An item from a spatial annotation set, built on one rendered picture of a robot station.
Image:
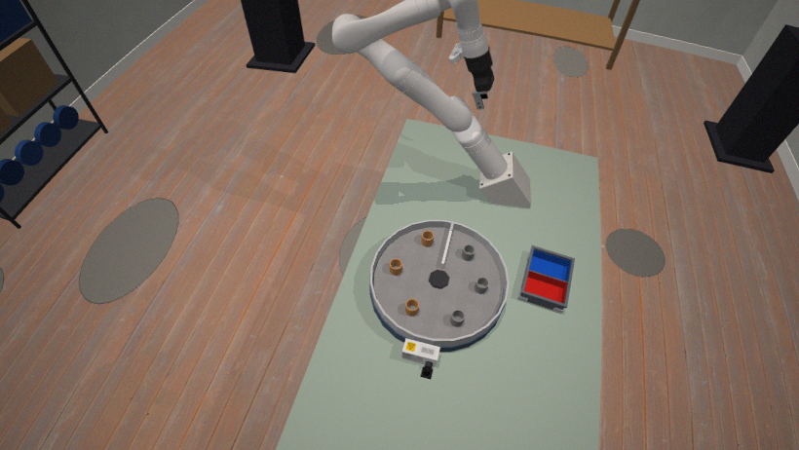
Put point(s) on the bronze bushing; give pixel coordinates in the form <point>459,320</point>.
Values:
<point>395,271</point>
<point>430,236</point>
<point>412,302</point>

